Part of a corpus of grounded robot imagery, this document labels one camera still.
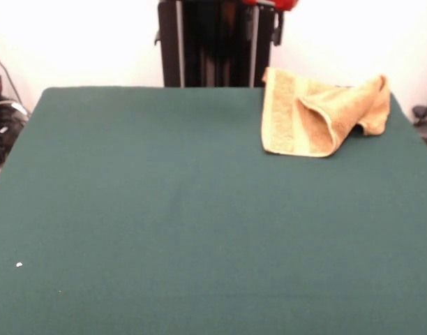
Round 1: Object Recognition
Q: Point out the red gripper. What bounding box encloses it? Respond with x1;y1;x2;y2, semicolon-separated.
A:
241;0;301;46

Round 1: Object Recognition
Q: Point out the tan terry towel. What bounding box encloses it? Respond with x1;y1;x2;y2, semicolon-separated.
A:
261;66;391;158

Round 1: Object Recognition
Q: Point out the dark green table cloth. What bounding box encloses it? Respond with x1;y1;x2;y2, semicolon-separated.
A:
0;86;427;335

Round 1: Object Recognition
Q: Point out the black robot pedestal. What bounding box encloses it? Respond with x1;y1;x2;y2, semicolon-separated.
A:
152;0;279;88

